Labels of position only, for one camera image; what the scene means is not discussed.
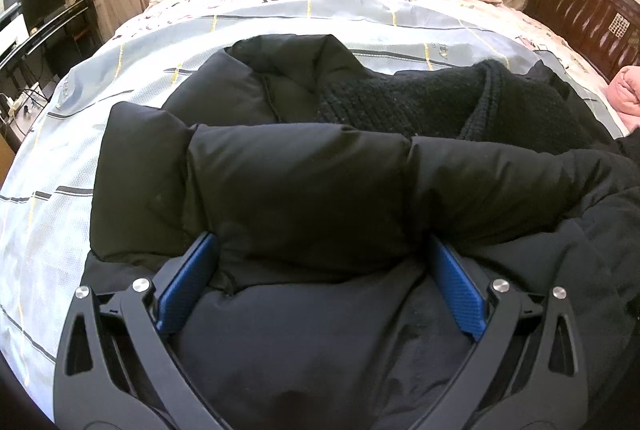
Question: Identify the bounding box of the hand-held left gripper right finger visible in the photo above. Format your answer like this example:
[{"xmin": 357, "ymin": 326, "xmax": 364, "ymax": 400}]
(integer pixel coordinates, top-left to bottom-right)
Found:
[{"xmin": 410, "ymin": 234, "xmax": 591, "ymax": 430}]

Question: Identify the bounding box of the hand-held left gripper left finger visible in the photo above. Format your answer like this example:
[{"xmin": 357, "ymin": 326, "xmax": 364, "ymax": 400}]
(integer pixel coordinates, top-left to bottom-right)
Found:
[{"xmin": 54, "ymin": 231, "xmax": 232, "ymax": 430}]

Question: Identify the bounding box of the black puffer jacket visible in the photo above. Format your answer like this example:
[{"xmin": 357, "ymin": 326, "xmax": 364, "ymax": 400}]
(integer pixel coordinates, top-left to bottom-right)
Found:
[{"xmin": 80, "ymin": 33, "xmax": 640, "ymax": 430}]

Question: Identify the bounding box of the black knitted sweater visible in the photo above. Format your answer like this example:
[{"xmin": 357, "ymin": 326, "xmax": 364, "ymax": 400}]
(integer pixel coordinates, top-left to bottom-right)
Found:
[{"xmin": 316, "ymin": 60, "xmax": 593, "ymax": 150}]

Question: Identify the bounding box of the bed with plaid sheet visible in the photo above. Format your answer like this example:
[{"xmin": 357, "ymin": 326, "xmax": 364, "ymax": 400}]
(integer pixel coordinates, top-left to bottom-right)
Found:
[{"xmin": 0, "ymin": 0, "xmax": 632, "ymax": 363}]

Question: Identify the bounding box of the white power strip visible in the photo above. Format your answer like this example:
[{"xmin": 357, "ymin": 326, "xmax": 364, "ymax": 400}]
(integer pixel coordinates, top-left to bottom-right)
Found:
[{"xmin": 0, "ymin": 94, "xmax": 32, "ymax": 121}]

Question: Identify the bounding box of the pink blanket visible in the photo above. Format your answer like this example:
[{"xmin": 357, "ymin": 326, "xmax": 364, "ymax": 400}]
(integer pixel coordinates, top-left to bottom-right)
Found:
[{"xmin": 604, "ymin": 64, "xmax": 640, "ymax": 132}]

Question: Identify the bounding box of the black desk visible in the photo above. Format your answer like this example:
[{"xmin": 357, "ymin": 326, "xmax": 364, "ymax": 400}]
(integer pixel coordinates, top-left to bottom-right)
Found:
[{"xmin": 0, "ymin": 0, "xmax": 103, "ymax": 101}]

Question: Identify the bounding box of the dark wooden headboard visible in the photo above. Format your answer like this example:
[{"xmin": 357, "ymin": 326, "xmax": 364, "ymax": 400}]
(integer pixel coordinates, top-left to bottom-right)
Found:
[{"xmin": 522, "ymin": 0, "xmax": 640, "ymax": 86}]

